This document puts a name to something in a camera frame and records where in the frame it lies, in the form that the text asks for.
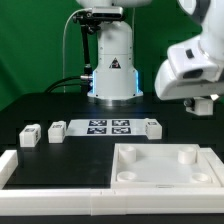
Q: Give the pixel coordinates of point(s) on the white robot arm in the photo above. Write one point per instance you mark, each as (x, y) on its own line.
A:
(115, 78)

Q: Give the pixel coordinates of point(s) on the black camera stand pole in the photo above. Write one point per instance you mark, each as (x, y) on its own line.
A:
(86, 46)

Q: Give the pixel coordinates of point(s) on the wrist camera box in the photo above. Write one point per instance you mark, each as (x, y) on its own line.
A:
(188, 62)

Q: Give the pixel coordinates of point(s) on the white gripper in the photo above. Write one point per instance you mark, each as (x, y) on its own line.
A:
(169, 87)

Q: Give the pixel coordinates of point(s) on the white sheet with markers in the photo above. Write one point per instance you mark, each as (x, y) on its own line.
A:
(106, 127)

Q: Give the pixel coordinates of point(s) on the white U-shaped fence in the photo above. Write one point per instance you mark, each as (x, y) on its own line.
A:
(111, 201)

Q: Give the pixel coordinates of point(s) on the white square tabletop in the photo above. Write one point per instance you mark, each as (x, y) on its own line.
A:
(165, 166)

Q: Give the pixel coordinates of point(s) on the black camera on stand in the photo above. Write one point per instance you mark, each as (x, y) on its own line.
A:
(110, 13)

